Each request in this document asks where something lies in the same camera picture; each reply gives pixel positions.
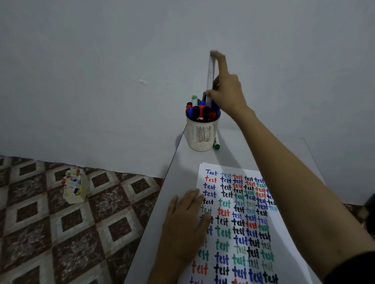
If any light blue capped white marker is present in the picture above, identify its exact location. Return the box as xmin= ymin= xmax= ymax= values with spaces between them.
xmin=205 ymin=51 xmax=217 ymax=109

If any person's right forearm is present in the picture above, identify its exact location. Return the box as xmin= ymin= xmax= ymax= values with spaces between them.
xmin=226 ymin=109 xmax=375 ymax=284

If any grey drawer cabinet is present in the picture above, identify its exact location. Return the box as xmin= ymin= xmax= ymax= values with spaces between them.
xmin=123 ymin=122 xmax=353 ymax=284

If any white paper with colored writing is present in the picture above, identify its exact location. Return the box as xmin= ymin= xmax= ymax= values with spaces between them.
xmin=175 ymin=161 xmax=331 ymax=284

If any person's right hand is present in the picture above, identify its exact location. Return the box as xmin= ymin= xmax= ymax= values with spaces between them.
xmin=204 ymin=50 xmax=261 ymax=122

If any small cream box of pens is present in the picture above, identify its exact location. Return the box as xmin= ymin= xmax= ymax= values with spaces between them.
xmin=59 ymin=166 xmax=92 ymax=206

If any person's left hand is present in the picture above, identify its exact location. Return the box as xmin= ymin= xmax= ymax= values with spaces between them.
xmin=154 ymin=186 xmax=214 ymax=278

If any beige mesh cup black rim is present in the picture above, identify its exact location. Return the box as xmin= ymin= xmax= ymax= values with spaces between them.
xmin=183 ymin=109 xmax=221 ymax=153

